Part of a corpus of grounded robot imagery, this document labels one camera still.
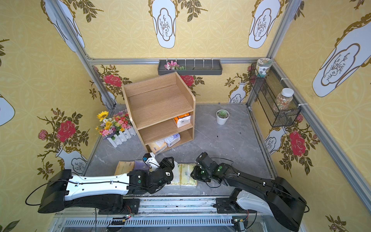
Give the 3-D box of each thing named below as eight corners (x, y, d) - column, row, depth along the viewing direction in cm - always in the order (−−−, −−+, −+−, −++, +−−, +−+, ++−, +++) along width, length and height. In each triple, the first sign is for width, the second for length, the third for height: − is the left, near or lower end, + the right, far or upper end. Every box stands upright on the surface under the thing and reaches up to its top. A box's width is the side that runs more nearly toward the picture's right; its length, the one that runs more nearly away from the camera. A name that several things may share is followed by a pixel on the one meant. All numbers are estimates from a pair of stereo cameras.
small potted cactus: (216, 124, 110) (218, 116, 103) (215, 117, 114) (217, 109, 107) (227, 124, 110) (229, 116, 102) (225, 117, 114) (228, 109, 107)
